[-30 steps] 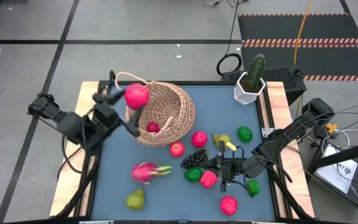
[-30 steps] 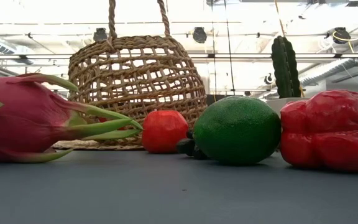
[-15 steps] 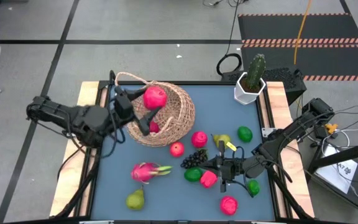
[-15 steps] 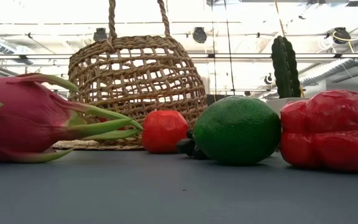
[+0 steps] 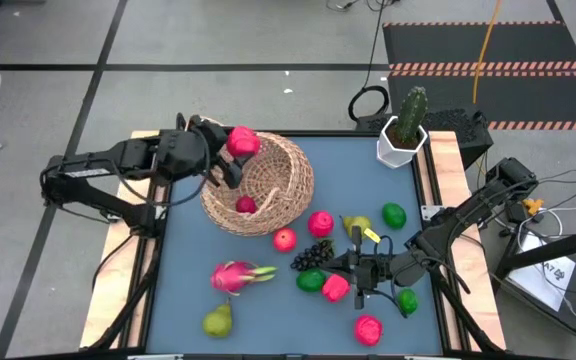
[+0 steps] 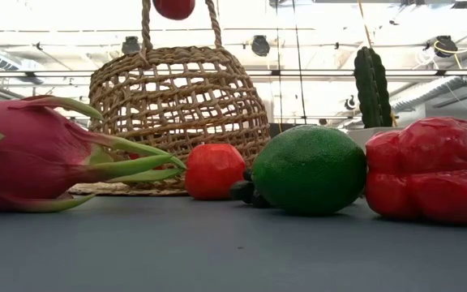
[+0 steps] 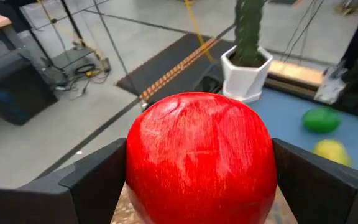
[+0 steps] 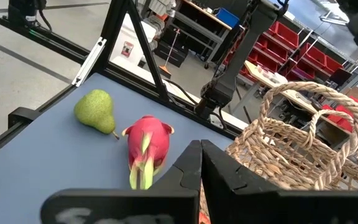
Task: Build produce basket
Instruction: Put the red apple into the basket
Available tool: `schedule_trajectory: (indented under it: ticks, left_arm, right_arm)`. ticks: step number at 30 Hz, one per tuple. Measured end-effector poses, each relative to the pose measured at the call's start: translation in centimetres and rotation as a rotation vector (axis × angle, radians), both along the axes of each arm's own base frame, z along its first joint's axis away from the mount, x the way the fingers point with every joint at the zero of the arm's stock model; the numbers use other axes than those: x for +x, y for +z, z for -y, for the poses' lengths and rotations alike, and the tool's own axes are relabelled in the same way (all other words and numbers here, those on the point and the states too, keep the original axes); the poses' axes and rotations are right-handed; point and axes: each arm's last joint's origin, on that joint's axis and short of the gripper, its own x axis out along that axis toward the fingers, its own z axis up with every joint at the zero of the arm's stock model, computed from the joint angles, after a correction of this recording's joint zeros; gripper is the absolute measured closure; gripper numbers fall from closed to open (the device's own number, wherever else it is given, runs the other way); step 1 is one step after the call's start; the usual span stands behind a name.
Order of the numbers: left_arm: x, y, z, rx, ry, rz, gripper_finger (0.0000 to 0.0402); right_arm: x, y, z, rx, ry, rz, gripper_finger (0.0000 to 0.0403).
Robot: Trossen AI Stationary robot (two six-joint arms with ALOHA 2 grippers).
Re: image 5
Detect black metal stand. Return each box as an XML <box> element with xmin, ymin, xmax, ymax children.
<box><xmin>491</xmin><ymin>224</ymin><xmax>576</xmax><ymax>351</ymax></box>

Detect small red tomato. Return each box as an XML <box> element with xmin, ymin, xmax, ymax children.
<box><xmin>273</xmin><ymin>227</ymin><xmax>299</xmax><ymax>254</ymax></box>

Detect large green lime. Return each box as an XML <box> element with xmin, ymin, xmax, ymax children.
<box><xmin>295</xmin><ymin>268</ymin><xmax>328</xmax><ymax>294</ymax></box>

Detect yellow hanging power cable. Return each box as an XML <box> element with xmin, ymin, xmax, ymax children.
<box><xmin>471</xmin><ymin>0</ymin><xmax>503</xmax><ymax>105</ymax></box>

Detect small dark red fruit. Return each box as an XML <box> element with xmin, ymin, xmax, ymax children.
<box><xmin>235</xmin><ymin>194</ymin><xmax>259</xmax><ymax>215</ymax></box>

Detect black hanging cable with loop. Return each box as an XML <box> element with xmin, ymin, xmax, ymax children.
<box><xmin>346</xmin><ymin>0</ymin><xmax>392</xmax><ymax>123</ymax></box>

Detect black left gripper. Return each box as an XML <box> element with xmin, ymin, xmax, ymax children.
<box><xmin>157</xmin><ymin>115</ymin><xmax>244</xmax><ymax>190</ymax></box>

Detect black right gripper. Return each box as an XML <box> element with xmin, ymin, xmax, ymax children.
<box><xmin>320</xmin><ymin>230</ymin><xmax>399</xmax><ymax>310</ymax></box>

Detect pink dragon fruit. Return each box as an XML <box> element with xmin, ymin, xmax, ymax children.
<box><xmin>209</xmin><ymin>259</ymin><xmax>279</xmax><ymax>297</ymax></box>

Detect white paper sheet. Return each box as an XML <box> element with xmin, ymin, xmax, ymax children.
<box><xmin>507</xmin><ymin>232</ymin><xmax>576</xmax><ymax>312</ymax></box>

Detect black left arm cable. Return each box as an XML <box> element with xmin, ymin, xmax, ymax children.
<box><xmin>110</xmin><ymin>144</ymin><xmax>214</xmax><ymax>209</ymax></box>

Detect green cactus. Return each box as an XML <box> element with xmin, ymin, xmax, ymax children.
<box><xmin>396</xmin><ymin>85</ymin><xmax>430</xmax><ymax>145</ymax></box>

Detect black floor cable bundle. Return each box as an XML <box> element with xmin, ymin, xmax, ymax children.
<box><xmin>325</xmin><ymin>0</ymin><xmax>402</xmax><ymax>14</ymax></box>

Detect small green lime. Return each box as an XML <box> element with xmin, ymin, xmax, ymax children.
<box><xmin>397</xmin><ymin>288</ymin><xmax>420</xmax><ymax>316</ymax></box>

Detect yellow-green pear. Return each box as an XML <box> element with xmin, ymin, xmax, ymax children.
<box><xmin>341</xmin><ymin>214</ymin><xmax>373</xmax><ymax>240</ymax></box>
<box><xmin>201</xmin><ymin>299</ymin><xmax>234</xmax><ymax>339</ymax></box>

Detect dark purple grape bunch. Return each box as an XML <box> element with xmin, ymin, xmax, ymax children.
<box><xmin>289</xmin><ymin>238</ymin><xmax>337</xmax><ymax>273</ymax></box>

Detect woven wicker basket with handles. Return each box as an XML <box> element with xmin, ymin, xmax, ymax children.
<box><xmin>199</xmin><ymin>117</ymin><xmax>316</xmax><ymax>237</ymax></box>

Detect silver metal bracket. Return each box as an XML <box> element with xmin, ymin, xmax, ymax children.
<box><xmin>420</xmin><ymin>203</ymin><xmax>444</xmax><ymax>222</ymax></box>

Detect red lobed round fruit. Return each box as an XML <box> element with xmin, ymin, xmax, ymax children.
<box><xmin>353</xmin><ymin>313</ymin><xmax>384</xmax><ymax>348</ymax></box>

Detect red bell pepper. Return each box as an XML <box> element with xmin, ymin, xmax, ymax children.
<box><xmin>321</xmin><ymin>273</ymin><xmax>352</xmax><ymax>304</ymax></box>

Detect wooden table side board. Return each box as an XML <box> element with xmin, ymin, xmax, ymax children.
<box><xmin>426</xmin><ymin>130</ymin><xmax>508</xmax><ymax>351</ymax></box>
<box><xmin>78</xmin><ymin>129</ymin><xmax>169</xmax><ymax>350</ymax></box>

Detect black floor mat striped edges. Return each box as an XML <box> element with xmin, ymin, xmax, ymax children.
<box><xmin>381</xmin><ymin>20</ymin><xmax>576</xmax><ymax>132</ymax></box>

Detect red apple with stem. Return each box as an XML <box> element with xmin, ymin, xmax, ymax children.
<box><xmin>225</xmin><ymin>125</ymin><xmax>262</xmax><ymax>159</ymax></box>

